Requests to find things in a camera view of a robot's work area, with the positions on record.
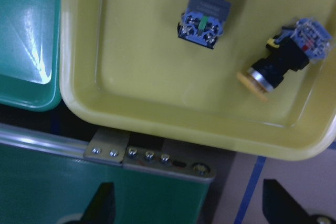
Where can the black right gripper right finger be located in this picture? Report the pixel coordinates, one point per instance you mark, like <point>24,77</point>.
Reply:
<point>280,207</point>

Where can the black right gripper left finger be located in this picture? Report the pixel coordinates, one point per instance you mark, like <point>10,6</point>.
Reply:
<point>102,206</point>

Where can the yellow mushroom push button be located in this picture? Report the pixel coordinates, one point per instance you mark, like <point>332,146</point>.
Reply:
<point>203,21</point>

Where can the yellow plastic tray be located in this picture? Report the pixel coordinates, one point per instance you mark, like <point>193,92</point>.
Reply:
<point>122,65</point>

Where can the yellow push button switch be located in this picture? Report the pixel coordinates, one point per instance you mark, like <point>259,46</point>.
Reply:
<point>299,43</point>

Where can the green plastic tray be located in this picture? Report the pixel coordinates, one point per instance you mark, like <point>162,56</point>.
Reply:
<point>30,54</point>

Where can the green conveyor belt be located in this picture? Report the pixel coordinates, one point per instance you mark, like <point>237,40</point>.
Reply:
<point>47,178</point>

